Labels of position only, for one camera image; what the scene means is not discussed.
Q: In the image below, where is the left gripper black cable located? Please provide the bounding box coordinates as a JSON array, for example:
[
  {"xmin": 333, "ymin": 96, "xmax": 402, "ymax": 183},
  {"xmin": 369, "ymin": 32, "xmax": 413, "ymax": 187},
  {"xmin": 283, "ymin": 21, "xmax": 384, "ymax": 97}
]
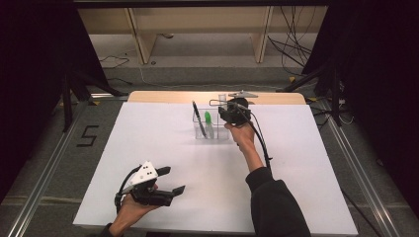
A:
[{"xmin": 114, "ymin": 165, "xmax": 142, "ymax": 214}]

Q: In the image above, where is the aluminium floor rail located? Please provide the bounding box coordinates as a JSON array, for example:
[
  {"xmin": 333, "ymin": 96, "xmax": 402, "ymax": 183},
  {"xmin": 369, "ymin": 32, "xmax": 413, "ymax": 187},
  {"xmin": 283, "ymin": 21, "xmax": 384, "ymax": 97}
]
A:
[
  {"xmin": 317, "ymin": 98, "xmax": 401, "ymax": 237},
  {"xmin": 6, "ymin": 98, "xmax": 97, "ymax": 237}
]

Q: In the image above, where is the person's left hand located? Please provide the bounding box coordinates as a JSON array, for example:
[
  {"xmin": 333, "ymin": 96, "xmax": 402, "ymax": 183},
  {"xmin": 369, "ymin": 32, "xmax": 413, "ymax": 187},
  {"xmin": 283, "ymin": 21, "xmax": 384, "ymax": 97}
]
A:
[{"xmin": 109, "ymin": 184, "xmax": 160, "ymax": 237}]

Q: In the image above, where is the clear plastic organizer box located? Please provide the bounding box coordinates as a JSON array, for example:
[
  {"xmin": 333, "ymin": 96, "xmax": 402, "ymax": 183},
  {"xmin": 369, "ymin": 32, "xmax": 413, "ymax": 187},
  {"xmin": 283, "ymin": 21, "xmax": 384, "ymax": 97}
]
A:
[{"xmin": 192, "ymin": 108, "xmax": 232, "ymax": 140}]

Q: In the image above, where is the black cable bundle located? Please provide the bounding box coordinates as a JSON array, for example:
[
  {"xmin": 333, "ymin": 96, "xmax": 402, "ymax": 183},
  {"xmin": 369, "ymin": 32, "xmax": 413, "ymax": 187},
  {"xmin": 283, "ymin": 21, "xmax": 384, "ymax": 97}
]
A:
[{"xmin": 267, "ymin": 6, "xmax": 317, "ymax": 77}]

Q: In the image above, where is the thick black floor cable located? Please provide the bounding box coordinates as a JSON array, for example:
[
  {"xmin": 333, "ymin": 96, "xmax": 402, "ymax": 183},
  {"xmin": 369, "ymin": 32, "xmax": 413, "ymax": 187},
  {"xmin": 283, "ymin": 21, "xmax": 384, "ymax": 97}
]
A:
[{"xmin": 339, "ymin": 187, "xmax": 383, "ymax": 237}]

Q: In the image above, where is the thin black floor cable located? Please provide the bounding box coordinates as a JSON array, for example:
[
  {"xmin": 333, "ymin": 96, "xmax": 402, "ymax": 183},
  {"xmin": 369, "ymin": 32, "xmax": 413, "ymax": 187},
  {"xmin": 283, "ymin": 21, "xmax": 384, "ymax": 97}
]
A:
[{"xmin": 100, "ymin": 54, "xmax": 130, "ymax": 70}]

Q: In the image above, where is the black pen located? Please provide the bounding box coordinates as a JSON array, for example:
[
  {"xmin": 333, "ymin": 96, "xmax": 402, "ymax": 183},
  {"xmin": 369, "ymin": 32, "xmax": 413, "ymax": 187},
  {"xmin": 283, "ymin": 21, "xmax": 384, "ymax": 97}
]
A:
[{"xmin": 192, "ymin": 100, "xmax": 209, "ymax": 139}]

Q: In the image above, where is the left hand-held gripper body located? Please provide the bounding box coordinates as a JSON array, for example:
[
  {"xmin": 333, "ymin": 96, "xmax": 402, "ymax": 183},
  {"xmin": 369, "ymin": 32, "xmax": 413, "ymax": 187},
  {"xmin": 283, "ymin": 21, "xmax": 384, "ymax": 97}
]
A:
[{"xmin": 126, "ymin": 160, "xmax": 173, "ymax": 207}]

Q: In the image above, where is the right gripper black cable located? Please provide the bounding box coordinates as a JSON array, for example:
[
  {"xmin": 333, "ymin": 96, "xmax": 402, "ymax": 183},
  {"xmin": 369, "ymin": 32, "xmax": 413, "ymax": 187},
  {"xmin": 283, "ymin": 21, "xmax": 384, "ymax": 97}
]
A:
[{"xmin": 235, "ymin": 102, "xmax": 275, "ymax": 179}]

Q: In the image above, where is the wooden shelf unit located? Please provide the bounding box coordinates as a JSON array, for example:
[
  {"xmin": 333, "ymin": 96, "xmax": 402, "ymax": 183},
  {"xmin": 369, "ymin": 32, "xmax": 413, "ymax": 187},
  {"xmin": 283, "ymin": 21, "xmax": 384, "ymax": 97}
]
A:
[{"xmin": 78, "ymin": 6, "xmax": 329, "ymax": 65}]

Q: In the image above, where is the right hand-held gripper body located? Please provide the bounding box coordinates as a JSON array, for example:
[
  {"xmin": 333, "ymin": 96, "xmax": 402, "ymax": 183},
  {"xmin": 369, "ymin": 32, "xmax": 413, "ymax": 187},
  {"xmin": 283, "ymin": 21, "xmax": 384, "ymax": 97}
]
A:
[{"xmin": 216, "ymin": 90, "xmax": 260, "ymax": 126}]

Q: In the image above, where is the green highlighter marker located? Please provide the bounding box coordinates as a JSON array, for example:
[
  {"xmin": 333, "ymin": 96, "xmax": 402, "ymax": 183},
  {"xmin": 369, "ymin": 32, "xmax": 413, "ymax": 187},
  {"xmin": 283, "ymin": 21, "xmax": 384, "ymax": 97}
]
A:
[{"xmin": 204, "ymin": 111, "xmax": 215, "ymax": 139}]

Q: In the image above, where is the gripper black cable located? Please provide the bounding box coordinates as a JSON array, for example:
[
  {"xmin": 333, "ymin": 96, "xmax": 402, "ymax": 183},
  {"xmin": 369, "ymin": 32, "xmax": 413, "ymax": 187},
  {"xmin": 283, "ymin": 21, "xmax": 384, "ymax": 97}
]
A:
[
  {"xmin": 235, "ymin": 102, "xmax": 275, "ymax": 179},
  {"xmin": 114, "ymin": 165, "xmax": 142, "ymax": 214}
]

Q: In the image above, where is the white table cover sheet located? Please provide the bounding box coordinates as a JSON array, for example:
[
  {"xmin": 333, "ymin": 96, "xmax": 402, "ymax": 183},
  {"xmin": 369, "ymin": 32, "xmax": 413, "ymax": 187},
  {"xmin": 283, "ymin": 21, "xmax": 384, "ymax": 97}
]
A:
[{"xmin": 72, "ymin": 101, "xmax": 360, "ymax": 236}]

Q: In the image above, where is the black curtain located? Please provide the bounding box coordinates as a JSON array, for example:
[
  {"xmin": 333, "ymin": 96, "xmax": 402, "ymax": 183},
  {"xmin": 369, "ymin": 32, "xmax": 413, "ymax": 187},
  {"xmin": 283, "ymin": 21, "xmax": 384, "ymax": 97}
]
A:
[
  {"xmin": 0, "ymin": 0, "xmax": 110, "ymax": 201},
  {"xmin": 302, "ymin": 0, "xmax": 419, "ymax": 218}
]

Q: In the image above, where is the person's right hand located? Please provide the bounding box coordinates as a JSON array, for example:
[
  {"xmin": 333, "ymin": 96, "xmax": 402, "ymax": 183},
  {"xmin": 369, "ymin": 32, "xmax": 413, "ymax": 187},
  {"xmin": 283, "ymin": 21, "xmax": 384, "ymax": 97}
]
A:
[{"xmin": 224, "ymin": 121, "xmax": 258, "ymax": 154}]

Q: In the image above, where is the black metal stand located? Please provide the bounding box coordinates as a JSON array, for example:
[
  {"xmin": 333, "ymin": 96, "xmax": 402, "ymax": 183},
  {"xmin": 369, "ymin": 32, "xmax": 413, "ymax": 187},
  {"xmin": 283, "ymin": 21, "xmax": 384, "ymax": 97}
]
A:
[
  {"xmin": 276, "ymin": 62, "xmax": 344, "ymax": 127},
  {"xmin": 60, "ymin": 70, "xmax": 125, "ymax": 132}
]

